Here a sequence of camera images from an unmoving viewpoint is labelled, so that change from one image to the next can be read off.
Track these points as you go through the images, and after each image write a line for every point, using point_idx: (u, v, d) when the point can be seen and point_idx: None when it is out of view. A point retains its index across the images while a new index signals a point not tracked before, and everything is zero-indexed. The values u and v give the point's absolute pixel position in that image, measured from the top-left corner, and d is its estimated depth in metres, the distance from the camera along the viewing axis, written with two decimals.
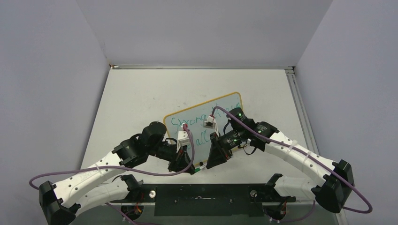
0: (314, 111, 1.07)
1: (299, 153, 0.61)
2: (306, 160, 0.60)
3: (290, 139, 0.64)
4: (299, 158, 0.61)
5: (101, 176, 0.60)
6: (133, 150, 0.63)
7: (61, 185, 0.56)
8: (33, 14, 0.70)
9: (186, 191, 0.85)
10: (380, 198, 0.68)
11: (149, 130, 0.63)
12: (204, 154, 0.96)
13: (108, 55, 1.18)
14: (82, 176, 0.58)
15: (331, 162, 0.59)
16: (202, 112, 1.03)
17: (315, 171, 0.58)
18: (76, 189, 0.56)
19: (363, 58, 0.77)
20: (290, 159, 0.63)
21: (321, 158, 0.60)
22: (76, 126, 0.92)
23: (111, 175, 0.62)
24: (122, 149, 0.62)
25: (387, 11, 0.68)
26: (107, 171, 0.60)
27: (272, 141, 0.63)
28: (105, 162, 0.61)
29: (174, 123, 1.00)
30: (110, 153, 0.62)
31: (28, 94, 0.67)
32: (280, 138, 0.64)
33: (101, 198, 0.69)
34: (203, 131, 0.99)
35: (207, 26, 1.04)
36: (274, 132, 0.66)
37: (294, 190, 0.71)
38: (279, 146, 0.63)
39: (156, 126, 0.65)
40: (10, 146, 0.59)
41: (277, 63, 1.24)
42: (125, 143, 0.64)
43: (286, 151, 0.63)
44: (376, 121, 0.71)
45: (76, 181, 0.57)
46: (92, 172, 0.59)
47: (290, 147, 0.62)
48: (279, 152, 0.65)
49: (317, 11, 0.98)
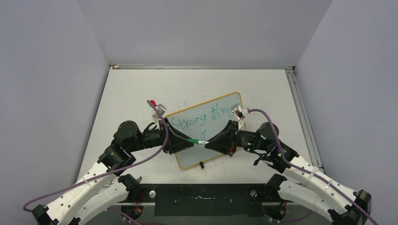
0: (314, 111, 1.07)
1: (320, 180, 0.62)
2: (328, 188, 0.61)
3: (310, 165, 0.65)
4: (320, 186, 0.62)
5: (92, 188, 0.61)
6: (118, 155, 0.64)
7: (53, 206, 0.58)
8: (34, 15, 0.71)
9: (186, 191, 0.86)
10: (381, 198, 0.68)
11: (120, 134, 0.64)
12: (204, 154, 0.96)
13: (108, 55, 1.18)
14: (72, 192, 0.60)
15: (351, 191, 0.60)
16: (202, 112, 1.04)
17: (336, 199, 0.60)
18: (69, 206, 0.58)
19: (363, 58, 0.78)
20: (310, 185, 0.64)
21: (341, 186, 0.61)
22: (76, 126, 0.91)
23: (103, 183, 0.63)
24: (107, 157, 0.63)
25: (386, 11, 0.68)
26: (96, 182, 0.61)
27: (294, 167, 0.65)
28: (92, 174, 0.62)
29: (174, 123, 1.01)
30: (96, 164, 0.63)
31: (29, 94, 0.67)
32: (301, 164, 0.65)
33: (100, 206, 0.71)
34: (203, 131, 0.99)
35: (206, 26, 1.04)
36: (295, 157, 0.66)
37: (301, 200, 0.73)
38: (301, 172, 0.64)
39: (124, 127, 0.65)
40: (10, 146, 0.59)
41: (277, 63, 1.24)
42: (109, 150, 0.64)
43: (307, 177, 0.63)
44: (375, 121, 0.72)
45: (67, 199, 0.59)
46: (81, 186, 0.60)
47: (312, 174, 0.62)
48: (299, 177, 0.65)
49: (317, 11, 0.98)
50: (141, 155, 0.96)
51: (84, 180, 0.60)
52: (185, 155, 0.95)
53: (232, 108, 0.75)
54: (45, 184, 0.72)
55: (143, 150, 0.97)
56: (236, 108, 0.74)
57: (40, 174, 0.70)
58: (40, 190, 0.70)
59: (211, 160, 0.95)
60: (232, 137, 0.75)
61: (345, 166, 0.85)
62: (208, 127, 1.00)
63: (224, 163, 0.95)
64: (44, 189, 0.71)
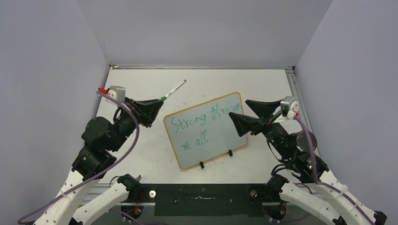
0: (314, 111, 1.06)
1: (347, 200, 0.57)
2: (353, 209, 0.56)
3: (339, 181, 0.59)
4: (346, 206, 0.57)
5: (73, 199, 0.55)
6: (94, 157, 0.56)
7: (38, 224, 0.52)
8: (33, 15, 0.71)
9: (186, 191, 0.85)
10: (379, 198, 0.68)
11: (88, 135, 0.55)
12: (204, 154, 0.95)
13: (108, 55, 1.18)
14: (55, 207, 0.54)
15: (371, 212, 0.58)
16: (202, 112, 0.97)
17: (358, 221, 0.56)
18: (56, 222, 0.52)
19: (362, 59, 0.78)
20: (333, 202, 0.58)
21: (364, 207, 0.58)
22: (76, 125, 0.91)
23: (84, 192, 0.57)
24: (81, 163, 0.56)
25: (386, 11, 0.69)
26: (76, 193, 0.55)
27: (323, 184, 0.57)
28: (70, 185, 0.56)
29: (174, 123, 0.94)
30: (71, 173, 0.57)
31: (30, 94, 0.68)
32: (330, 180, 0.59)
33: (102, 207, 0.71)
34: (203, 131, 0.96)
35: (207, 26, 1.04)
36: (324, 171, 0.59)
37: (305, 206, 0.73)
38: (329, 189, 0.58)
39: (93, 126, 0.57)
40: (11, 146, 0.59)
41: (278, 63, 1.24)
42: (82, 154, 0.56)
43: (335, 196, 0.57)
44: (374, 121, 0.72)
45: (51, 214, 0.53)
46: (63, 199, 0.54)
47: (341, 193, 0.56)
48: (325, 193, 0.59)
49: (317, 11, 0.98)
50: (141, 155, 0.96)
51: (62, 193, 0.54)
52: (185, 155, 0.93)
53: (284, 100, 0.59)
54: (45, 185, 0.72)
55: (143, 151, 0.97)
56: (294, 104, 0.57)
57: (40, 174, 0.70)
58: (40, 190, 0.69)
59: (211, 160, 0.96)
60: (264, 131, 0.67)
61: (343, 166, 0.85)
62: (208, 127, 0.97)
63: (224, 163, 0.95)
64: (45, 190, 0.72)
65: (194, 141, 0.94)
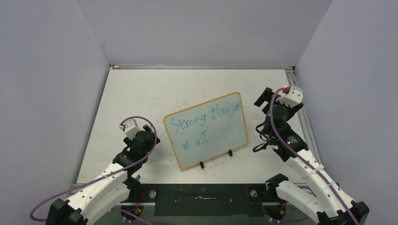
0: (314, 110, 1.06)
1: (321, 179, 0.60)
2: (326, 188, 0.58)
3: (316, 162, 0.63)
4: (318, 184, 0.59)
5: (110, 183, 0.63)
6: (130, 158, 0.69)
7: (74, 198, 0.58)
8: (33, 15, 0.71)
9: (186, 191, 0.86)
10: (379, 198, 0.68)
11: (140, 137, 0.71)
12: (203, 154, 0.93)
13: (108, 55, 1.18)
14: (92, 186, 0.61)
15: (350, 199, 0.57)
16: (203, 111, 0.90)
17: (330, 201, 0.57)
18: (91, 198, 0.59)
19: (362, 58, 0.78)
20: (309, 181, 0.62)
21: (341, 192, 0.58)
22: (76, 125, 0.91)
23: (118, 182, 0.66)
24: (120, 159, 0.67)
25: (386, 11, 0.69)
26: (115, 177, 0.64)
27: (298, 158, 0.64)
28: (110, 171, 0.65)
29: (175, 123, 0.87)
30: (111, 164, 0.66)
31: (29, 94, 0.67)
32: (307, 158, 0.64)
33: (108, 203, 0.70)
34: (203, 131, 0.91)
35: (207, 26, 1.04)
36: (303, 148, 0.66)
37: (296, 200, 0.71)
38: (304, 166, 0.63)
39: (143, 133, 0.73)
40: (10, 145, 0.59)
41: (277, 63, 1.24)
42: (122, 154, 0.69)
43: (309, 172, 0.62)
44: (374, 120, 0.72)
45: (88, 191, 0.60)
46: (101, 181, 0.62)
47: (314, 170, 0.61)
48: (301, 171, 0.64)
49: (317, 11, 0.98)
50: None
51: (103, 176, 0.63)
52: (186, 155, 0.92)
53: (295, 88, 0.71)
54: (45, 184, 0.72)
55: None
56: (297, 89, 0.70)
57: (40, 174, 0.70)
58: (40, 189, 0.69)
59: (211, 160, 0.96)
60: (265, 97, 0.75)
61: (343, 166, 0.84)
62: (208, 127, 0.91)
63: (224, 163, 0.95)
64: (46, 190, 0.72)
65: (194, 141, 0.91)
